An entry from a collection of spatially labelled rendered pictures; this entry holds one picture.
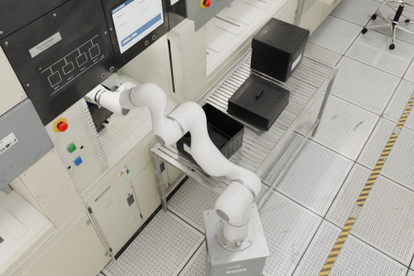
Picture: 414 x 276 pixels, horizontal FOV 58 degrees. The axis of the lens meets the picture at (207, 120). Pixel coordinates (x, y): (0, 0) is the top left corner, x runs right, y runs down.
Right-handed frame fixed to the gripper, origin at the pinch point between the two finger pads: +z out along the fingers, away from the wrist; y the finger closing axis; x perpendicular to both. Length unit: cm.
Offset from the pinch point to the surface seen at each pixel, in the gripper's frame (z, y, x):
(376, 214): -163, 91, -119
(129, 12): -29, 16, 43
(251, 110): -69, 59, -34
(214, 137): -58, 37, -43
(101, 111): -8.8, 2.4, -17.1
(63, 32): -27, -15, 51
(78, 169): -25.9, -31.1, -16.0
